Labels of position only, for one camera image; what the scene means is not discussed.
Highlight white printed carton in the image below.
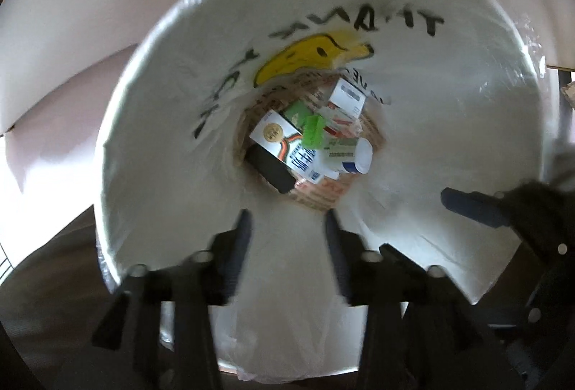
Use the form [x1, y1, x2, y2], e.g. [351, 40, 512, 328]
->
[328, 78, 367, 121]

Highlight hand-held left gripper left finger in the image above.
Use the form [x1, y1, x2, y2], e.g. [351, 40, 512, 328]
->
[92, 209, 252, 390]

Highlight white plastic bag with smiley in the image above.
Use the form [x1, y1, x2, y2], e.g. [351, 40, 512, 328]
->
[92, 0, 562, 382]

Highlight green and white carton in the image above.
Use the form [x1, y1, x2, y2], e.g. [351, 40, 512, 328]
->
[282, 99, 315, 125]

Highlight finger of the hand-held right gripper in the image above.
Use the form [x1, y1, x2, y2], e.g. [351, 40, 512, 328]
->
[441, 187, 518, 230]

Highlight white carton gold seal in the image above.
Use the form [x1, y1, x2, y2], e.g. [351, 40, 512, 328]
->
[248, 109, 340, 185]

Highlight red and white carton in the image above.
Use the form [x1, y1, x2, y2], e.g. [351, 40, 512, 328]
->
[321, 102, 360, 136]

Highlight black rectangular device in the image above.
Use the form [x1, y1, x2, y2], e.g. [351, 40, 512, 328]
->
[244, 145, 295, 194]

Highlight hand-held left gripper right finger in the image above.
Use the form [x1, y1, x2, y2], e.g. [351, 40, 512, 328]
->
[324, 209, 495, 390]

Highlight green small packet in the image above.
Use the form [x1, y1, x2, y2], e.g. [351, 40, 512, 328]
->
[302, 114, 326, 149]

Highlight white plastic bag banana print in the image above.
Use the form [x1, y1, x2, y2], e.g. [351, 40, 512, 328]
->
[96, 0, 558, 382]

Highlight white labelled plastic container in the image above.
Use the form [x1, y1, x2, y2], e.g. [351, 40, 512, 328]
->
[321, 136, 374, 175]

